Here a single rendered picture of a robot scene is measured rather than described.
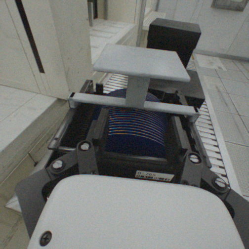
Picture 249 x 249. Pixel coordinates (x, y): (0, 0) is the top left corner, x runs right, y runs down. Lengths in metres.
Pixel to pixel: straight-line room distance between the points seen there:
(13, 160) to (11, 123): 0.10
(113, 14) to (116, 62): 1.69
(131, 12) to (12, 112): 1.56
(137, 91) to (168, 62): 0.06
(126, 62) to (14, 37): 0.36
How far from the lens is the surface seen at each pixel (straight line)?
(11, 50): 0.54
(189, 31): 0.97
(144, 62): 0.21
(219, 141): 0.66
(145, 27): 2.00
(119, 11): 1.86
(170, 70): 0.20
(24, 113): 0.50
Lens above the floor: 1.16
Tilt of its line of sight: 45 degrees down
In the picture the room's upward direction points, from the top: 7 degrees clockwise
